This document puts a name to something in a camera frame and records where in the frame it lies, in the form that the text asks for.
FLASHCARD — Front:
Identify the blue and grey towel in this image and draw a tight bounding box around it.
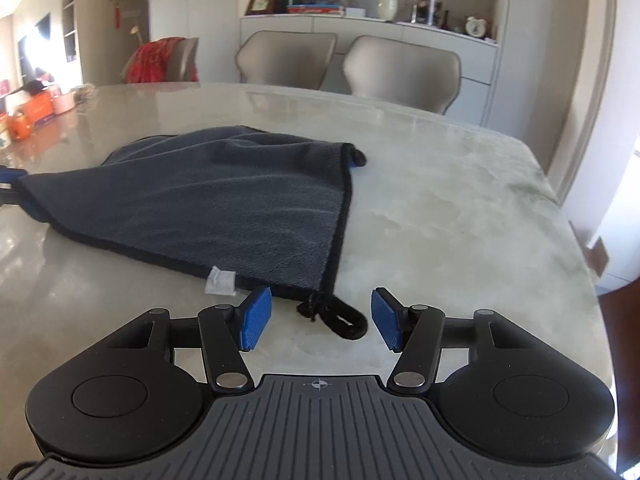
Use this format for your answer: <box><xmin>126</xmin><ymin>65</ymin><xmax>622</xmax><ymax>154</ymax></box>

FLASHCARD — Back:
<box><xmin>1</xmin><ymin>126</ymin><xmax>368</xmax><ymax>340</ymax></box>

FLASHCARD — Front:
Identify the framed picture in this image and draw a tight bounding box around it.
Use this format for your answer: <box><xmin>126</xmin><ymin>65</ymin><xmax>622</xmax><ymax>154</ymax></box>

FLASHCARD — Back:
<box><xmin>245</xmin><ymin>0</ymin><xmax>276</xmax><ymax>16</ymax></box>

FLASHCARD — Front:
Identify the clear photo display case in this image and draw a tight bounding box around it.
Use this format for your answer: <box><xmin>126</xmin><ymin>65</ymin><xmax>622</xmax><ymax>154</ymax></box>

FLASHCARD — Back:
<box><xmin>410</xmin><ymin>0</ymin><xmax>442</xmax><ymax>28</ymax></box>

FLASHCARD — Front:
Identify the right beige dining chair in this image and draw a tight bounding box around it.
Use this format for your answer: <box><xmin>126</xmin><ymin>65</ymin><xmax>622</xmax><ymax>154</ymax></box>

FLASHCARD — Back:
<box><xmin>343</xmin><ymin>36</ymin><xmax>462</xmax><ymax>115</ymax></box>

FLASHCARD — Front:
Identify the beige dining chair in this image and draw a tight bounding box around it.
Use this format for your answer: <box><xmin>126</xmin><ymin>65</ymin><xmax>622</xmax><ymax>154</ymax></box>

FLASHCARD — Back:
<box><xmin>343</xmin><ymin>36</ymin><xmax>462</xmax><ymax>115</ymax></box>
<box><xmin>235</xmin><ymin>30</ymin><xmax>337</xmax><ymax>90</ymax></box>

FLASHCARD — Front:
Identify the white alarm clock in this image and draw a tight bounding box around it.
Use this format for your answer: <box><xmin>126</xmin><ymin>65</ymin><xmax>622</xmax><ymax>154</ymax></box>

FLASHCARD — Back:
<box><xmin>464</xmin><ymin>16</ymin><xmax>488</xmax><ymax>39</ymax></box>

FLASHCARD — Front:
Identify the white sideboard cabinet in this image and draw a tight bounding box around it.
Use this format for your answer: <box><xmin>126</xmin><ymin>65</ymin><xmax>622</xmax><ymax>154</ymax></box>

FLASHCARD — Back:
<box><xmin>240</xmin><ymin>14</ymin><xmax>498</xmax><ymax>126</ymax></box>

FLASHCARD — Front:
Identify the stack of books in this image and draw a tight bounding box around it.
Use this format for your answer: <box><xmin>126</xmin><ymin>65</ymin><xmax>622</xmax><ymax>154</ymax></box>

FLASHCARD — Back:
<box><xmin>286</xmin><ymin>3</ymin><xmax>345</xmax><ymax>16</ymax></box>

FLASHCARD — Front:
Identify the chair with red cloth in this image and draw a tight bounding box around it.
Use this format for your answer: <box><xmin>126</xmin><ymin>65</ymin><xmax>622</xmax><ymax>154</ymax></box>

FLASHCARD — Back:
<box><xmin>120</xmin><ymin>37</ymin><xmax>198</xmax><ymax>84</ymax></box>

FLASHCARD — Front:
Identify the orange box on table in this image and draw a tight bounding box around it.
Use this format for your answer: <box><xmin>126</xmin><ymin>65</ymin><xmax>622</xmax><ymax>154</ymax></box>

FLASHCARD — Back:
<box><xmin>4</xmin><ymin>89</ymin><xmax>60</xmax><ymax>141</ymax></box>

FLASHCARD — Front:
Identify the left beige dining chair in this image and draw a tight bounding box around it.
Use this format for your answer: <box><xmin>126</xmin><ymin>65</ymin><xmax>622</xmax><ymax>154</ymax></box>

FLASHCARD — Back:
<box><xmin>235</xmin><ymin>30</ymin><xmax>337</xmax><ymax>90</ymax></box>

